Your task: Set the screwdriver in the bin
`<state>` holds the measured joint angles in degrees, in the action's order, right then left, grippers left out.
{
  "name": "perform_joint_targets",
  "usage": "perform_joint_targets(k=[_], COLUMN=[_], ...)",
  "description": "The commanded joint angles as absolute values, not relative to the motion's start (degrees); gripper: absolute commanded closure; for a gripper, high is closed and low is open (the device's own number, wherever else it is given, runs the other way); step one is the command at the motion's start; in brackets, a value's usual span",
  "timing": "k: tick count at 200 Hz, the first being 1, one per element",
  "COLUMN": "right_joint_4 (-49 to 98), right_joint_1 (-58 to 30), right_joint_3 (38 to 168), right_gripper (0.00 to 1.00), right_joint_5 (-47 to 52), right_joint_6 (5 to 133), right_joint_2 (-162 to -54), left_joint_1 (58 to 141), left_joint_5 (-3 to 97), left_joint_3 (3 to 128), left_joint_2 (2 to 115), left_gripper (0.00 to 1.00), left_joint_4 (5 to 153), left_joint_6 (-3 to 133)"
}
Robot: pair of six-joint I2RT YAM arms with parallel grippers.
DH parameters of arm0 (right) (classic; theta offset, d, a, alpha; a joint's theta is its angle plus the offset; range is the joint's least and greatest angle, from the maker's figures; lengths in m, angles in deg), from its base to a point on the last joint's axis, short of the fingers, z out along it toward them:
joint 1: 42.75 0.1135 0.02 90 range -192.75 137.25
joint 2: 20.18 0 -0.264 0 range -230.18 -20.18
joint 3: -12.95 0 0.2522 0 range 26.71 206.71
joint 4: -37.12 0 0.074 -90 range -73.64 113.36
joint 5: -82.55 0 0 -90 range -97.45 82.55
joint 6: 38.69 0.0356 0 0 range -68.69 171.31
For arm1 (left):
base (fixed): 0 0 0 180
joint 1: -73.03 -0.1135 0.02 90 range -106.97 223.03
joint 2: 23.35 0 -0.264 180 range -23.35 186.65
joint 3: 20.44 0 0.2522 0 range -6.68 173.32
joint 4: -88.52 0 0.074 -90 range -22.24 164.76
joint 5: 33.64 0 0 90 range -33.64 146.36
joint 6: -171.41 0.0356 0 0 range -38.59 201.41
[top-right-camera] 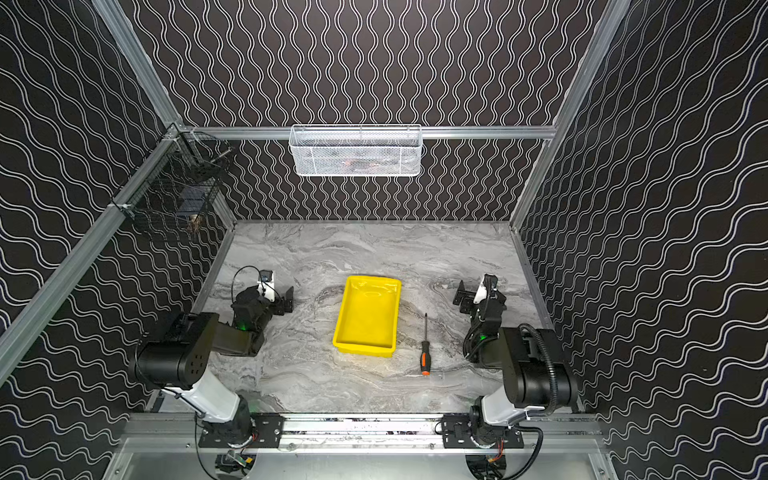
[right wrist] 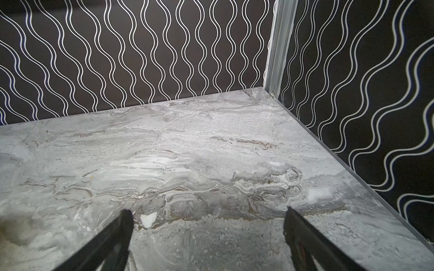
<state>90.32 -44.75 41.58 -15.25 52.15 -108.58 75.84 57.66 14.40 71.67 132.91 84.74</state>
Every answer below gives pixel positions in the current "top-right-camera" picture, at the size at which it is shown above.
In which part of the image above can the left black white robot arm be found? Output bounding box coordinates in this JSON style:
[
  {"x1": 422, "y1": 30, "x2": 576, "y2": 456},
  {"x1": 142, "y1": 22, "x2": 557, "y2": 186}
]
[{"x1": 131, "y1": 283, "x2": 294, "y2": 429}]

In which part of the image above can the black wire basket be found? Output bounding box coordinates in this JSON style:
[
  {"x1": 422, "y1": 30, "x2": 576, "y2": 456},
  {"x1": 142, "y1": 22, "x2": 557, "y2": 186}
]
[{"x1": 117, "y1": 132, "x2": 234, "y2": 243}]

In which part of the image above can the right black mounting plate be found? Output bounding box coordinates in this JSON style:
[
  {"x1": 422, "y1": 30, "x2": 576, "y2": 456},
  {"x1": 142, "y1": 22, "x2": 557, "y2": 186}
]
[{"x1": 436, "y1": 413, "x2": 524, "y2": 449}]

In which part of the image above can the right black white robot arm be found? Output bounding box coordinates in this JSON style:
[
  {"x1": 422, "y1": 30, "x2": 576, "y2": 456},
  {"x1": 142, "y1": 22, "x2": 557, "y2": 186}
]
[{"x1": 453, "y1": 274, "x2": 578, "y2": 427}]

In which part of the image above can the yellow plastic bin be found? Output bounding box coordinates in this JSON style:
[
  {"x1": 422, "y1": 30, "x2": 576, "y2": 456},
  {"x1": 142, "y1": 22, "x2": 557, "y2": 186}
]
[{"x1": 333, "y1": 275, "x2": 402, "y2": 358}]

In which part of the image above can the orange black handled screwdriver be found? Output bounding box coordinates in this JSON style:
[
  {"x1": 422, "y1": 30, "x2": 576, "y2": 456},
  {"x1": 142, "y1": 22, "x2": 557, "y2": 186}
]
[{"x1": 420, "y1": 313, "x2": 431, "y2": 376}]

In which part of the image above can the right black corrugated cable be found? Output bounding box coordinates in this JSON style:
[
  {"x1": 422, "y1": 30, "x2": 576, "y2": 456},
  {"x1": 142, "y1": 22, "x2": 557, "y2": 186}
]
[{"x1": 517, "y1": 322, "x2": 560, "y2": 415}]

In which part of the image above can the black mounting plate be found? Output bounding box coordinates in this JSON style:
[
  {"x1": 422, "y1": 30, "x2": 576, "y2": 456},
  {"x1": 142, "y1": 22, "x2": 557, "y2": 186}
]
[
  {"x1": 436, "y1": 413, "x2": 524, "y2": 449},
  {"x1": 197, "y1": 413, "x2": 285, "y2": 449}
]

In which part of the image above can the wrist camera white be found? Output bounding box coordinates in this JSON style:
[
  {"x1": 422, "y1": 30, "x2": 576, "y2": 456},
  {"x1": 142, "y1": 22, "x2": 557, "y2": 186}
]
[
  {"x1": 257, "y1": 270, "x2": 276, "y2": 298},
  {"x1": 473, "y1": 274, "x2": 498, "y2": 304}
]

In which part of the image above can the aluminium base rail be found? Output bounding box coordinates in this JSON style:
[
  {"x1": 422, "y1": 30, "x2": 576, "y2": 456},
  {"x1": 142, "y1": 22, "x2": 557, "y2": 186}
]
[{"x1": 119, "y1": 411, "x2": 607, "y2": 455}]

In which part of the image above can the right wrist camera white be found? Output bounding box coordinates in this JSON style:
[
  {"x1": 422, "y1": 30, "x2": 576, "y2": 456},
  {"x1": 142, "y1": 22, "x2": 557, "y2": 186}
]
[{"x1": 473, "y1": 274, "x2": 498, "y2": 304}]

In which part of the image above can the white wire mesh basket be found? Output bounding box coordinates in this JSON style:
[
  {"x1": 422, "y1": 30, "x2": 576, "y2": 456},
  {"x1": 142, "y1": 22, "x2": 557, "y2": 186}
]
[{"x1": 289, "y1": 124, "x2": 424, "y2": 177}]

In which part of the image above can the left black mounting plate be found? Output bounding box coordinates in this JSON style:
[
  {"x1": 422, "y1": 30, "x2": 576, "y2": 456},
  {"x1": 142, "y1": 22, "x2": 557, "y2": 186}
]
[{"x1": 197, "y1": 413, "x2": 285, "y2": 449}]

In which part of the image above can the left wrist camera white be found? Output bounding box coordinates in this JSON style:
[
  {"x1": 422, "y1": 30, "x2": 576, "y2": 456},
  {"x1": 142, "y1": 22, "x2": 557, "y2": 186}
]
[{"x1": 257, "y1": 270, "x2": 276, "y2": 298}]

